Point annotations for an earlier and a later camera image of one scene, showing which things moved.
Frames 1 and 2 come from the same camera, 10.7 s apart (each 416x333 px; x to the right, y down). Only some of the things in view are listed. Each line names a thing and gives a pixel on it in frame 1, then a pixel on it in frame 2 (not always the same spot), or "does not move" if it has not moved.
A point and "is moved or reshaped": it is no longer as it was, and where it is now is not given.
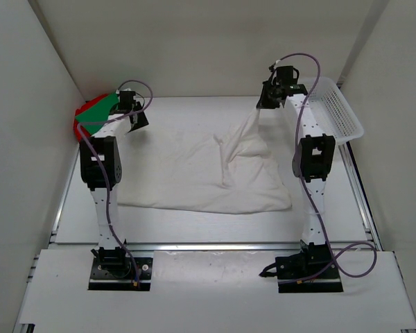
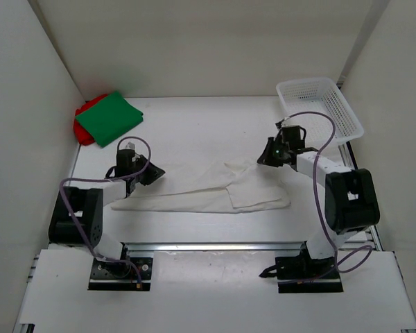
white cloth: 236,171 is moved or reshaped
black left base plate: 111,273 does not move
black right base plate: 312,270 does not move
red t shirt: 83,107 does not move
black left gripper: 142,120 -> 153,172
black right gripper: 264,104 -> 267,158
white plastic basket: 335,115 does not move
